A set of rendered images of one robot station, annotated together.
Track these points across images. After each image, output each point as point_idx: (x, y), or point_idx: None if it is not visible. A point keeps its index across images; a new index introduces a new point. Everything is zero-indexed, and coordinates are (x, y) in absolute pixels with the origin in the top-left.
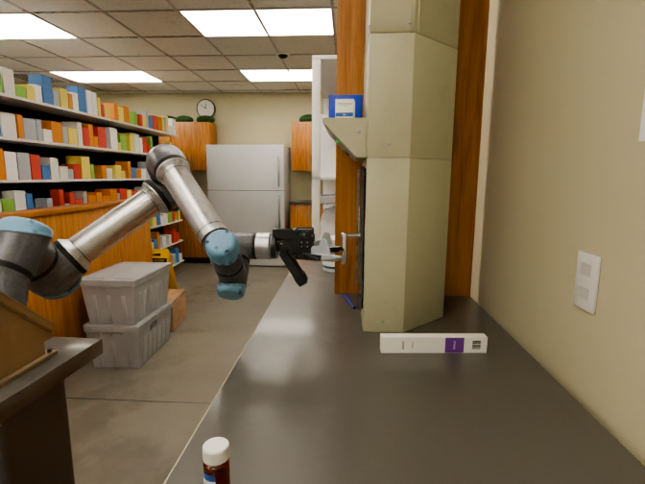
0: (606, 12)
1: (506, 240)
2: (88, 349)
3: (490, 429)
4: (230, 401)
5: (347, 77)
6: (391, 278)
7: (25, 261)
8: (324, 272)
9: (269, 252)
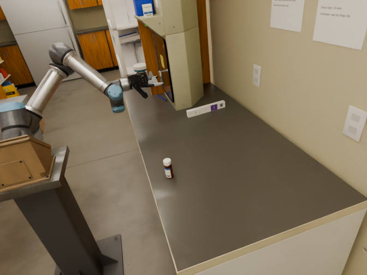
0: None
1: (224, 57)
2: (66, 150)
3: (234, 132)
4: (147, 150)
5: None
6: (184, 86)
7: (25, 122)
8: None
9: (129, 87)
